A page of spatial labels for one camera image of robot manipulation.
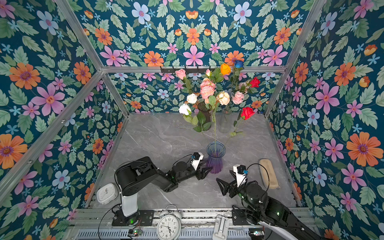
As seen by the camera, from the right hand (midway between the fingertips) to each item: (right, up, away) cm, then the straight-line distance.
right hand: (223, 176), depth 71 cm
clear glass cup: (+6, +29, +31) cm, 43 cm away
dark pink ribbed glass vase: (-10, +34, +6) cm, 36 cm away
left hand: (-5, +4, +11) cm, 13 cm away
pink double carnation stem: (+10, +41, +13) cm, 45 cm away
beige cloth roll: (+30, -7, +11) cm, 32 cm away
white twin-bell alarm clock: (-26, -22, -2) cm, 34 cm away
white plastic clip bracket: (-1, -23, -2) cm, 23 cm away
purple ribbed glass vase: (-3, +11, +9) cm, 15 cm away
